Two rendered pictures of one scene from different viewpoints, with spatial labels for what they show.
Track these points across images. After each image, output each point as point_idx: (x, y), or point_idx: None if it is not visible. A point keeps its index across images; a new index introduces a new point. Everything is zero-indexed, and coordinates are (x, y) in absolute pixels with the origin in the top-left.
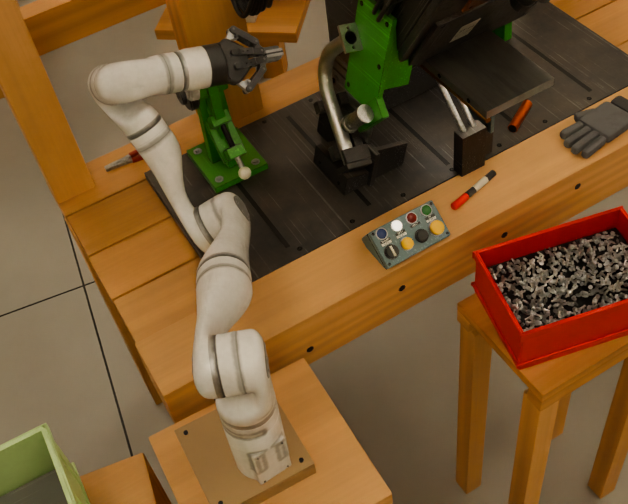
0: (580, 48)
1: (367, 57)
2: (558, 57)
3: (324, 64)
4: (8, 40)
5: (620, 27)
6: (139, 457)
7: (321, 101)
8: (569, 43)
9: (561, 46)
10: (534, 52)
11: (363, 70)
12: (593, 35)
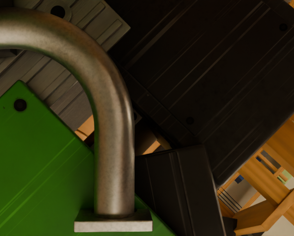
0: (74, 119)
1: (56, 226)
2: (68, 111)
3: (84, 78)
4: None
5: (91, 118)
6: None
7: None
8: (83, 109)
9: (81, 106)
10: (80, 92)
11: (32, 193)
12: (86, 118)
